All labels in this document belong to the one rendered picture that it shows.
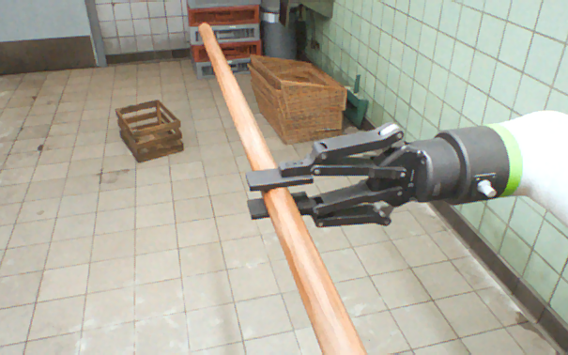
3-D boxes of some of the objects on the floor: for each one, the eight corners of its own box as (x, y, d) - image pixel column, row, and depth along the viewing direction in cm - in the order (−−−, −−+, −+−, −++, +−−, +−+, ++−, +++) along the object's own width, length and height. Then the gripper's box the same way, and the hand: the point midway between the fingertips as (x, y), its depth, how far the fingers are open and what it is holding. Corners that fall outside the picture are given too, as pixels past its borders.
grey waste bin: (302, 69, 434) (304, 7, 404) (263, 72, 426) (262, 9, 396) (292, 56, 464) (292, -2, 434) (254, 59, 456) (253, 0, 426)
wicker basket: (275, 147, 305) (275, 108, 290) (250, 114, 349) (248, 78, 335) (343, 135, 319) (345, 98, 305) (310, 104, 364) (311, 69, 349)
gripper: (474, 121, 49) (251, 147, 44) (447, 239, 58) (257, 272, 53) (437, 94, 55) (238, 115, 50) (418, 205, 64) (246, 231, 59)
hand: (278, 192), depth 52 cm, fingers closed on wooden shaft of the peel, 3 cm apart
